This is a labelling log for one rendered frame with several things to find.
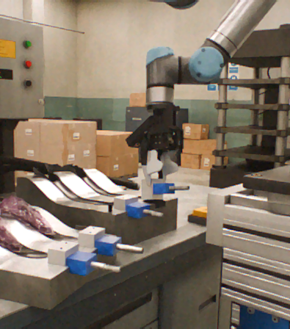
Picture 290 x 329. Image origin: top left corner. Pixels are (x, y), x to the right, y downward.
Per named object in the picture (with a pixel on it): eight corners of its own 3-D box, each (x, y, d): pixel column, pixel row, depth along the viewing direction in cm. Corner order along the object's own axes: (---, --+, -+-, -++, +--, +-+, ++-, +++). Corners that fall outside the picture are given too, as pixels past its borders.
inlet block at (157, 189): (194, 198, 108) (193, 177, 108) (183, 198, 104) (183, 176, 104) (153, 199, 116) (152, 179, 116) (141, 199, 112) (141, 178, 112)
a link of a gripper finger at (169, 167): (177, 186, 112) (172, 151, 110) (158, 186, 115) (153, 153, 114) (183, 183, 114) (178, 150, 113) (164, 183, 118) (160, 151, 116)
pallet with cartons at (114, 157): (138, 181, 647) (139, 132, 637) (108, 190, 575) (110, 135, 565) (74, 173, 702) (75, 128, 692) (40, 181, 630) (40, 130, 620)
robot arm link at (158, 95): (139, 89, 112) (158, 95, 119) (139, 106, 112) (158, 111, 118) (163, 85, 108) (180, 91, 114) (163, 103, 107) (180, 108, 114)
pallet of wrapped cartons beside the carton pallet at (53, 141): (102, 193, 551) (103, 121, 538) (59, 204, 484) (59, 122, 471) (35, 182, 615) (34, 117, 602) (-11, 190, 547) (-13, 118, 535)
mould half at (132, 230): (177, 228, 119) (178, 181, 117) (114, 252, 98) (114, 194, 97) (59, 200, 149) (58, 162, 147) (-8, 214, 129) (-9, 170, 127)
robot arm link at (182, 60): (223, 84, 107) (179, 84, 107) (215, 86, 118) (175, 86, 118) (224, 51, 106) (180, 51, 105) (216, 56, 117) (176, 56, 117)
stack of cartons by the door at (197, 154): (227, 170, 788) (230, 125, 777) (220, 172, 762) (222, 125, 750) (188, 165, 838) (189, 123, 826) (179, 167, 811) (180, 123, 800)
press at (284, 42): (316, 192, 600) (328, 42, 572) (281, 211, 476) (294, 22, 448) (253, 183, 654) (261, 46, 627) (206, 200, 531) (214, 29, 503)
